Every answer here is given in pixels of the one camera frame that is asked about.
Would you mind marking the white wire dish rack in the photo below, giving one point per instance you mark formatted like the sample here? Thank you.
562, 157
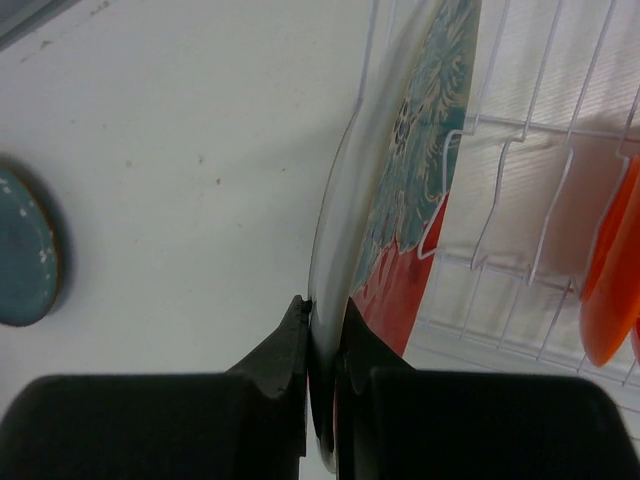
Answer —
551, 124

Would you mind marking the red teal floral plate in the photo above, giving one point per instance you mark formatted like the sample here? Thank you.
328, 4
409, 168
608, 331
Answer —
386, 196
32, 262

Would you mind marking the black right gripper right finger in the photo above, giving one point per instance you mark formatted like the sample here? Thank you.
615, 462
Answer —
394, 421

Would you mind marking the orange plastic plate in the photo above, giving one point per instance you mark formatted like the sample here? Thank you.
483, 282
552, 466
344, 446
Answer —
610, 298

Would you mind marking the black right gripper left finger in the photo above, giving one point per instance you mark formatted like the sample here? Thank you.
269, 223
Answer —
248, 422

